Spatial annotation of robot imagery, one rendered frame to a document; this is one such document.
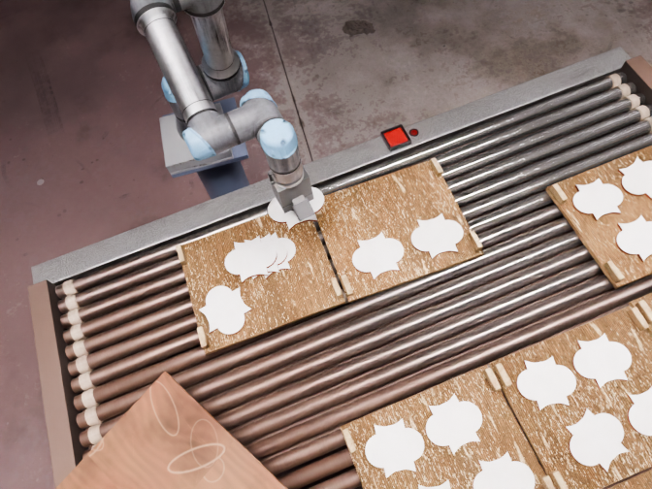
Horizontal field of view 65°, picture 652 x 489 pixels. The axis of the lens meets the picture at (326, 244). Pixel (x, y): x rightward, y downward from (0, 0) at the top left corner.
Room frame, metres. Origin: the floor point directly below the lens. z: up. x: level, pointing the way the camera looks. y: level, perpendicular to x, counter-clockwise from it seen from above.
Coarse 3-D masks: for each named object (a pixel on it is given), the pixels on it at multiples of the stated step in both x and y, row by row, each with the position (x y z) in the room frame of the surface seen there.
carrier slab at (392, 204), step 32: (352, 192) 0.82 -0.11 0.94; (384, 192) 0.80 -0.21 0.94; (416, 192) 0.78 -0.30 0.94; (448, 192) 0.76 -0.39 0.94; (320, 224) 0.73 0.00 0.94; (352, 224) 0.71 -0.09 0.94; (384, 224) 0.69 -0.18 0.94; (416, 224) 0.67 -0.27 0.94; (416, 256) 0.57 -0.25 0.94; (448, 256) 0.55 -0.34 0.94; (480, 256) 0.54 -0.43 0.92; (352, 288) 0.51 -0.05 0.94; (384, 288) 0.49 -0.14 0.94
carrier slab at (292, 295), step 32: (256, 224) 0.77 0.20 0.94; (192, 256) 0.70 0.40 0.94; (224, 256) 0.68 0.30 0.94; (320, 256) 0.63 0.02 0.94; (192, 288) 0.60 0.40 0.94; (256, 288) 0.56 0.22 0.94; (288, 288) 0.55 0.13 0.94; (320, 288) 0.53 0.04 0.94; (256, 320) 0.47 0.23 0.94; (288, 320) 0.45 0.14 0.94
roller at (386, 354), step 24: (528, 288) 0.42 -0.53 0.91; (552, 288) 0.41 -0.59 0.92; (480, 312) 0.38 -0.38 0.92; (504, 312) 0.37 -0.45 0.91; (432, 336) 0.34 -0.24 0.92; (360, 360) 0.31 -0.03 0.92; (384, 360) 0.30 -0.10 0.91; (312, 384) 0.27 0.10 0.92; (240, 408) 0.25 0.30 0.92; (264, 408) 0.24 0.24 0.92
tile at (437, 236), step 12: (420, 228) 0.65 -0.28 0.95; (432, 228) 0.65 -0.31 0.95; (444, 228) 0.64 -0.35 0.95; (456, 228) 0.63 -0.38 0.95; (420, 240) 0.62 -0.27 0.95; (432, 240) 0.61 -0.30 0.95; (444, 240) 0.60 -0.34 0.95; (456, 240) 0.60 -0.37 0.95; (432, 252) 0.57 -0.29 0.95; (456, 252) 0.56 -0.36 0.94
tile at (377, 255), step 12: (372, 240) 0.64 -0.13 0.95; (384, 240) 0.64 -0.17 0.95; (396, 240) 0.63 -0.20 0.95; (360, 252) 0.61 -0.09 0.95; (372, 252) 0.60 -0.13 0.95; (384, 252) 0.60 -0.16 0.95; (396, 252) 0.59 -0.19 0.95; (360, 264) 0.58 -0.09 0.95; (372, 264) 0.57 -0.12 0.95; (384, 264) 0.56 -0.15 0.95; (396, 264) 0.56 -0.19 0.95
